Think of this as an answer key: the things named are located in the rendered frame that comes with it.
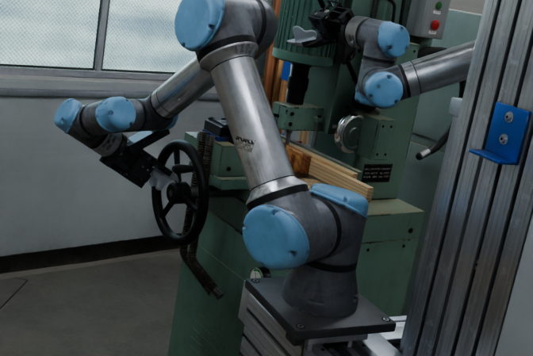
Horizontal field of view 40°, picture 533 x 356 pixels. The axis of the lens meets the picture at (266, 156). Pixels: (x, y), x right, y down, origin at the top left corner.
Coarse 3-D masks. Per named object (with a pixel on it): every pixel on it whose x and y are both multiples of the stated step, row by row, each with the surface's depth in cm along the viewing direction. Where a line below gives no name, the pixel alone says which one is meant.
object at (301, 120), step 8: (280, 104) 211; (288, 104) 212; (304, 104) 217; (312, 104) 220; (280, 112) 211; (288, 112) 209; (296, 112) 210; (304, 112) 212; (312, 112) 214; (320, 112) 216; (280, 120) 211; (288, 120) 210; (296, 120) 211; (304, 120) 213; (312, 120) 215; (280, 128) 211; (288, 128) 211; (296, 128) 212; (304, 128) 214; (312, 128) 216
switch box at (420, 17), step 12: (420, 0) 210; (432, 0) 209; (444, 0) 212; (420, 12) 210; (432, 12) 211; (444, 12) 213; (408, 24) 214; (420, 24) 210; (444, 24) 215; (420, 36) 211; (432, 36) 214
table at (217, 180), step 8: (192, 136) 229; (192, 144) 229; (216, 176) 200; (296, 176) 202; (304, 176) 204; (312, 176) 205; (216, 184) 199; (224, 184) 198; (232, 184) 200; (240, 184) 202; (328, 184) 200
